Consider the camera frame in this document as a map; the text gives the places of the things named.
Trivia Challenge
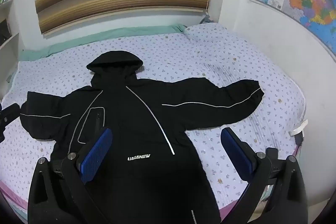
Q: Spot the bed with floral sheet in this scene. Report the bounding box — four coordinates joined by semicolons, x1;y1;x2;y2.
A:
0;23;307;224

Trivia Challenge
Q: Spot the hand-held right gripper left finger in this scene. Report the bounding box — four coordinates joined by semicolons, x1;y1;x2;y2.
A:
28;127;113;224

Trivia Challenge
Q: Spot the pink mattress cover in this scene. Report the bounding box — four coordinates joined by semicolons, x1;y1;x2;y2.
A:
0;145;301;224

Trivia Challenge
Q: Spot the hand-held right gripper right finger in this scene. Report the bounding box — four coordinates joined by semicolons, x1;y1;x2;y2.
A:
220;127;309;224

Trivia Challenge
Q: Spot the grey-blue cloth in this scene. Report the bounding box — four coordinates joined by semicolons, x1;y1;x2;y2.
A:
200;14;218;25

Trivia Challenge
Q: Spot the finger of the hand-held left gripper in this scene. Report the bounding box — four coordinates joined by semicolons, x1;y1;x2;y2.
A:
0;105;21;143

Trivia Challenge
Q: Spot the green bed sheet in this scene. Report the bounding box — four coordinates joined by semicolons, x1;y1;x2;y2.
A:
7;24;187;83

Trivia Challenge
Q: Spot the white bookshelf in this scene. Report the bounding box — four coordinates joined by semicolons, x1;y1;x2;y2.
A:
0;0;20;62

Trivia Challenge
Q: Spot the black hooded jacket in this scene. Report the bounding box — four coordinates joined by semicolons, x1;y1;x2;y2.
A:
20;51;265;224

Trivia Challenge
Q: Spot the floral pillow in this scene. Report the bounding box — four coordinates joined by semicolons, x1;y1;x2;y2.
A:
184;23;252;48

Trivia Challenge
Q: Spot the white power strip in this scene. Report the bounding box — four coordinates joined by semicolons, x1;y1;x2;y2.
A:
289;120;308;136

